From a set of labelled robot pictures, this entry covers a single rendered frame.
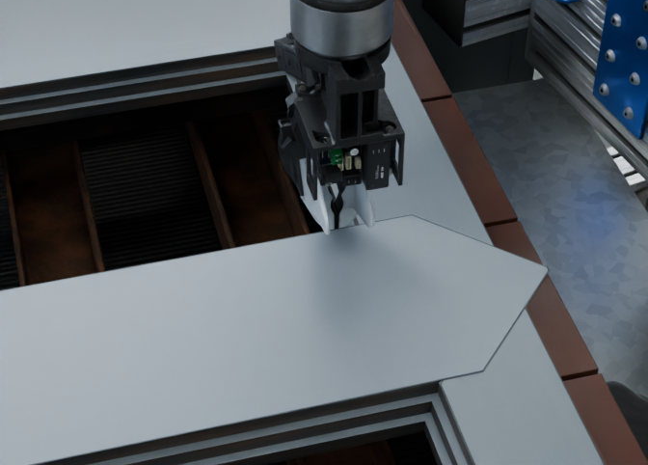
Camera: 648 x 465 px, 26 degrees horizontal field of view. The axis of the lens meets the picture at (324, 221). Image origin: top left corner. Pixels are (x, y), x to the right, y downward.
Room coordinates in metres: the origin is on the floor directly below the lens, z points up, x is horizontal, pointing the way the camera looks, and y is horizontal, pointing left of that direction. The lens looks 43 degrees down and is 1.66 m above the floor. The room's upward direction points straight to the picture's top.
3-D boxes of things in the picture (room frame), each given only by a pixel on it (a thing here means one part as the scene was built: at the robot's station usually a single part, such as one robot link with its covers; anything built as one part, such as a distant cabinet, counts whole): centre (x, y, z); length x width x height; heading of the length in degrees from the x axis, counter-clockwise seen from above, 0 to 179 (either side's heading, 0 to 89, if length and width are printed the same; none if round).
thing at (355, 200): (0.84, -0.03, 0.89); 0.06 x 0.03 x 0.09; 15
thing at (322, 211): (0.84, 0.00, 0.89); 0.06 x 0.03 x 0.09; 15
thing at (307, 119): (0.84, -0.02, 1.00); 0.09 x 0.08 x 0.12; 15
